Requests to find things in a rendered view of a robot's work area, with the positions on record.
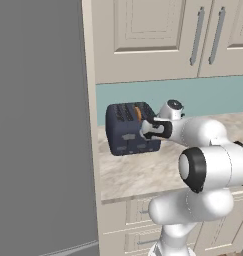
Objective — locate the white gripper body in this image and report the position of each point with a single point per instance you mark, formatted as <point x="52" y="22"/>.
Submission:
<point x="146" y="129"/>

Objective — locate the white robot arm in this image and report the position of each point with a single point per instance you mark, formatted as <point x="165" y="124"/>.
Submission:
<point x="206" y="156"/>

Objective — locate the orange bread slice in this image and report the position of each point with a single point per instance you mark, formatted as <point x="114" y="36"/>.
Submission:
<point x="137" y="113"/>

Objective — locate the dark blue toaster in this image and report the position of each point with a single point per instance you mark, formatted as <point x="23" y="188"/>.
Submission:
<point x="126" y="135"/>

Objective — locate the beige drawer front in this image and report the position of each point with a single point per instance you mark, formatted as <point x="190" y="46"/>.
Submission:
<point x="137" y="210"/>
<point x="139" y="242"/>

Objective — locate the wide beige cupboard door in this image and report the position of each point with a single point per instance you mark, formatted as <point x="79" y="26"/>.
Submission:
<point x="146" y="36"/>

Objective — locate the grey fridge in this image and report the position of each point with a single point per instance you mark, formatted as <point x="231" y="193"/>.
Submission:
<point x="39" y="126"/>

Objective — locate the narrow beige cupboard door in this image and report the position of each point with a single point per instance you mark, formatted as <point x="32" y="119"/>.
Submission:
<point x="233" y="36"/>

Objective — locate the beige base cupboard door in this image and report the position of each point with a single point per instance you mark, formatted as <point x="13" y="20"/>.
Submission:
<point x="226" y="230"/>

